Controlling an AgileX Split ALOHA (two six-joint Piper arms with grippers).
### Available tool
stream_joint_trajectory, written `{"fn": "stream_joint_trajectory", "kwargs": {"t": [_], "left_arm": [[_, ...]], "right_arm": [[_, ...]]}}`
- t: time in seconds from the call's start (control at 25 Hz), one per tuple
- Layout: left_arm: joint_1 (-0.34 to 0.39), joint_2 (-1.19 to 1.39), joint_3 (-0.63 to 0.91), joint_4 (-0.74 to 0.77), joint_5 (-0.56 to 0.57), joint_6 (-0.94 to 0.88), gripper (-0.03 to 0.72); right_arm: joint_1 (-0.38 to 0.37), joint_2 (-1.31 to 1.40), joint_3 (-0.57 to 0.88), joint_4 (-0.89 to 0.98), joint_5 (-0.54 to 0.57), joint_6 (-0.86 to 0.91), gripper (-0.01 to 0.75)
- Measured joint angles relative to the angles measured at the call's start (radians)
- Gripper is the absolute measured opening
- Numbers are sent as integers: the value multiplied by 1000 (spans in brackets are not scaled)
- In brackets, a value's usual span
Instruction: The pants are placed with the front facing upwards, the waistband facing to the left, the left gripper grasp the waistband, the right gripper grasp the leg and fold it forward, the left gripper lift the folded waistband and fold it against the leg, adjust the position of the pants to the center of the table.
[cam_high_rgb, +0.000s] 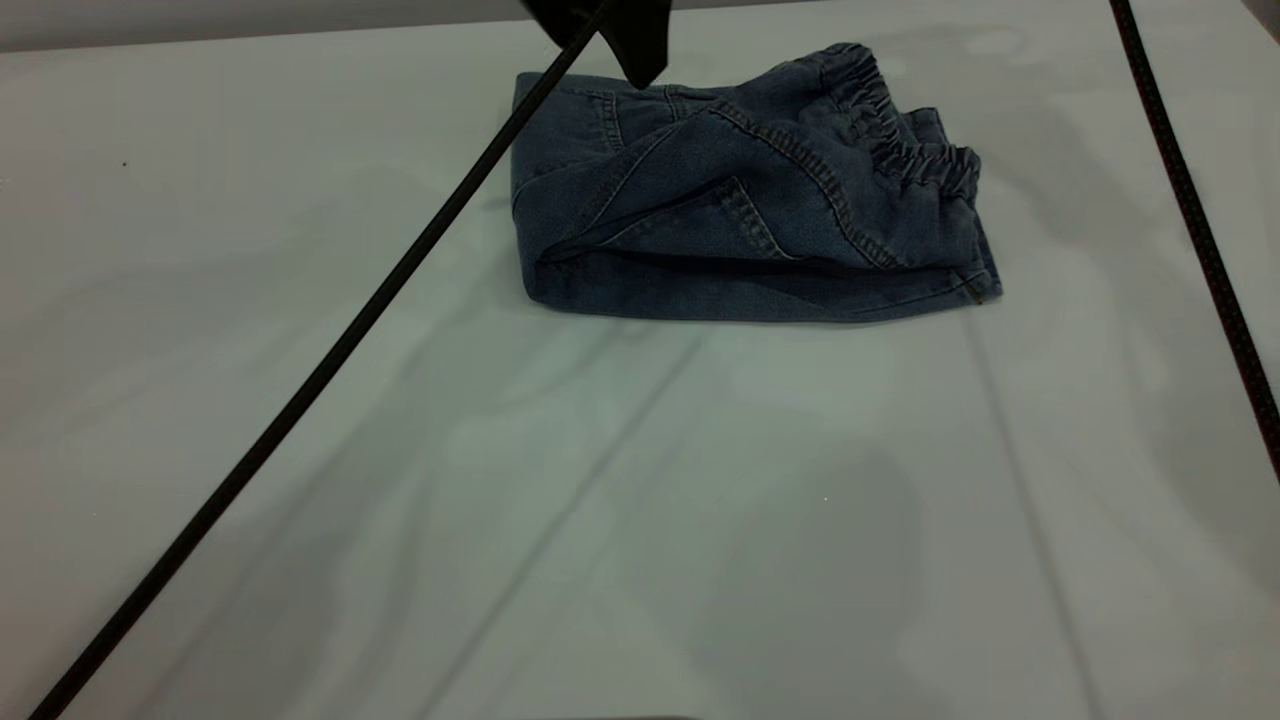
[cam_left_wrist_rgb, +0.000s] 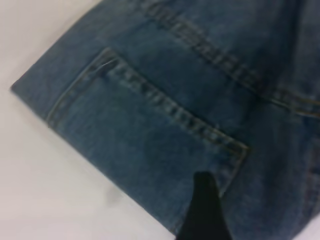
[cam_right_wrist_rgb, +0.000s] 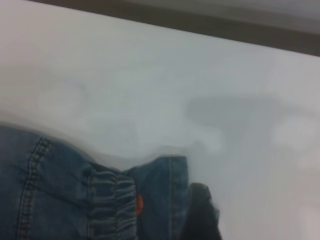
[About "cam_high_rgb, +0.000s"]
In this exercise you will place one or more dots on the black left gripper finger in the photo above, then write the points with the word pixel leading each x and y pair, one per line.
pixel 642 40
pixel 562 18

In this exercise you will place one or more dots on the blue denim jeans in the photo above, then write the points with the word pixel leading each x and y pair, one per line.
pixel 700 200

